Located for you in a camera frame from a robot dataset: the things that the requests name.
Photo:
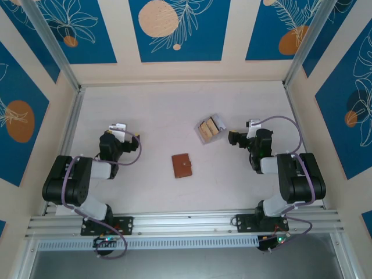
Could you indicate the brown leather card holder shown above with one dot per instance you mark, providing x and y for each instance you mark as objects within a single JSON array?
[{"x": 180, "y": 168}]

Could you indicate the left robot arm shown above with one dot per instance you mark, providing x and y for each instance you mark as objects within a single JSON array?
[{"x": 72, "y": 180}]

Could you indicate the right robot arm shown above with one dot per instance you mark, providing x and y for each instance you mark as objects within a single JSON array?
[{"x": 299, "y": 180}]

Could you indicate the clear plastic card box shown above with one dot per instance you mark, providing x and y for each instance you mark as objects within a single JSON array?
[{"x": 207, "y": 141}]

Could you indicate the grey metal sheet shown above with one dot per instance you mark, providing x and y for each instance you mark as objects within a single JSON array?
[{"x": 186, "y": 264}]

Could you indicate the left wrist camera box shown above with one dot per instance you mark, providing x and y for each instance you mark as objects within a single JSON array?
[{"x": 117, "y": 129}]

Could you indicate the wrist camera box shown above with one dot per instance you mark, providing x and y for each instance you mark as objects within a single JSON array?
[
  {"x": 117, "y": 129},
  {"x": 253, "y": 125}
]

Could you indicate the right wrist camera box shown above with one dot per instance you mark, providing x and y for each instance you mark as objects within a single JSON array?
[{"x": 253, "y": 125}]

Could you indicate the aluminium table side rail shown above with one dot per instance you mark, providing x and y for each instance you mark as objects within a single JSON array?
[
  {"x": 67, "y": 145},
  {"x": 293, "y": 101}
]

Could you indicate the blue floral wall panel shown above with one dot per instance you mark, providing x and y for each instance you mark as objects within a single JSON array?
[
  {"x": 203, "y": 43},
  {"x": 261, "y": 29},
  {"x": 318, "y": 49},
  {"x": 87, "y": 43},
  {"x": 35, "y": 43},
  {"x": 334, "y": 130},
  {"x": 17, "y": 87}
]

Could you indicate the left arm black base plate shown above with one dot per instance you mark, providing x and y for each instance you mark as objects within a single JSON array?
[{"x": 125, "y": 225}]

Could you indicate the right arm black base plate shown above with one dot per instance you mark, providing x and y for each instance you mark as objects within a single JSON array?
[{"x": 244, "y": 223}]

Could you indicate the aluminium mounting rail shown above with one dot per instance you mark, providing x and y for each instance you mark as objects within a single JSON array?
[{"x": 186, "y": 222}]

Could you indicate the aluminium frame post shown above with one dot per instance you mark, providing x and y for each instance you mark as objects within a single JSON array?
[
  {"x": 55, "y": 49},
  {"x": 308, "y": 43}
]

